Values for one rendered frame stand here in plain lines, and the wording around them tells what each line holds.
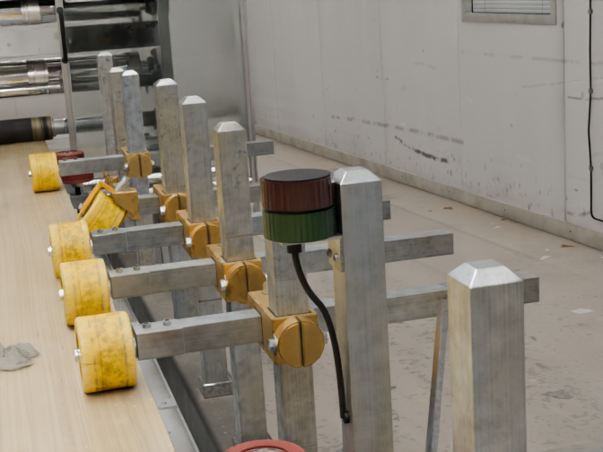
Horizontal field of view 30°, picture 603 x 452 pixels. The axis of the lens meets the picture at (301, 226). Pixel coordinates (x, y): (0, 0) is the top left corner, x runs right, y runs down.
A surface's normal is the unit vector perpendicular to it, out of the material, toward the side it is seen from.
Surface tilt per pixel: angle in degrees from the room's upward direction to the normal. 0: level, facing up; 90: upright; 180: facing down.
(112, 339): 53
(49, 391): 0
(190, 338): 90
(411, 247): 90
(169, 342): 90
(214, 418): 0
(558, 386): 0
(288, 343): 90
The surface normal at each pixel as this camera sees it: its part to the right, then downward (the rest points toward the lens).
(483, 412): 0.27, 0.20
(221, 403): -0.06, -0.97
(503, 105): -0.93, 0.14
